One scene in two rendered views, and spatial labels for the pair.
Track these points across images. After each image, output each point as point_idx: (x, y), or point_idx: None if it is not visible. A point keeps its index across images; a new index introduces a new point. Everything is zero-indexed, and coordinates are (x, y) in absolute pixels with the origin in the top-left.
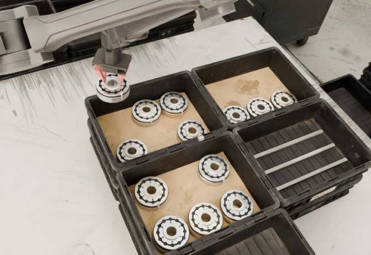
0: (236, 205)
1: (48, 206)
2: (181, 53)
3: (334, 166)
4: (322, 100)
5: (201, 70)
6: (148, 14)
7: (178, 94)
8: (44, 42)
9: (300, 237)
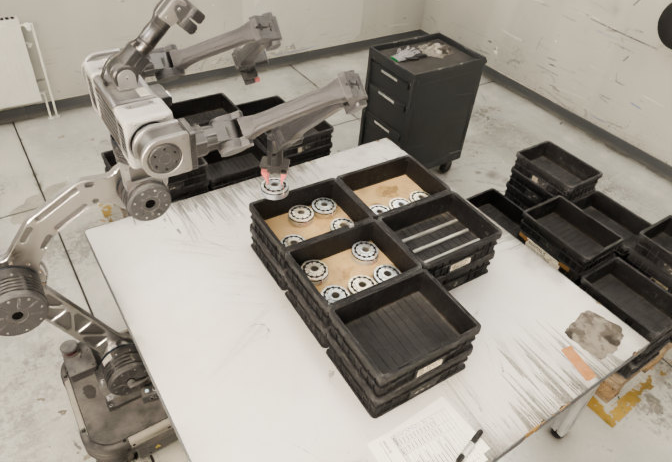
0: None
1: (223, 298)
2: (324, 173)
3: None
4: (453, 192)
5: (345, 178)
6: (315, 108)
7: (326, 199)
8: (251, 131)
9: (439, 286)
